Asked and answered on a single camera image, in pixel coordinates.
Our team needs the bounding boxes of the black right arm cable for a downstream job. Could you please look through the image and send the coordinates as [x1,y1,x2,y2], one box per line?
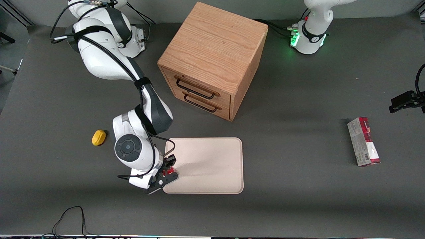
[50,0,176,180]

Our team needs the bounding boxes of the red and grey carton box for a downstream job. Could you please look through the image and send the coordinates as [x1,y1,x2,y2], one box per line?
[347,117,381,167]

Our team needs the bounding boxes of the wooden drawer front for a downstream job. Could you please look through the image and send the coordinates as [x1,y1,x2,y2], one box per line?
[162,67,232,107]
[174,89,231,120]

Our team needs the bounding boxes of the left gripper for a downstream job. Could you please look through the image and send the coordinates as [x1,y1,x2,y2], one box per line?
[389,90,425,114]

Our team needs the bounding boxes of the black arm base cables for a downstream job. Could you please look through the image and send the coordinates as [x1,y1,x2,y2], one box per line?
[127,3,157,42]
[254,19,299,38]

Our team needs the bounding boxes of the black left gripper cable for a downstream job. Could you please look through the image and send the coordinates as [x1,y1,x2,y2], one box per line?
[415,63,425,97]

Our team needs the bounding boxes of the black metal drawer handle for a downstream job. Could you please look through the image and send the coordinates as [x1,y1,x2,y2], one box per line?
[182,91,222,113]
[175,76,220,100]

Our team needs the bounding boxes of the thin black table cable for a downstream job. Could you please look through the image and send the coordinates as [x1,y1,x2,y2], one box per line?
[51,206,100,238]

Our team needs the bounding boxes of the yellow lemon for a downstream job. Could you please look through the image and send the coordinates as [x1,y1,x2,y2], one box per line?
[92,129,107,146]

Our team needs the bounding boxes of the beige plastic tray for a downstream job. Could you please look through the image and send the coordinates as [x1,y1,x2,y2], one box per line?
[163,137,244,195]

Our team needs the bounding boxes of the black left arm base cables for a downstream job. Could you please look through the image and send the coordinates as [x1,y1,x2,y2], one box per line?
[254,19,299,38]

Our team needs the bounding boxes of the black right arm base cables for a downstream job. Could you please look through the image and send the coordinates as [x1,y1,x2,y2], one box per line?
[127,3,157,42]

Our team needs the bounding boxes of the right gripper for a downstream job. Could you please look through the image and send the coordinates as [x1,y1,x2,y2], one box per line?
[129,154,180,195]

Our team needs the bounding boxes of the wooden drawer cabinet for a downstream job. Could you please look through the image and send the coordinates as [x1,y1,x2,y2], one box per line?
[157,2,269,122]

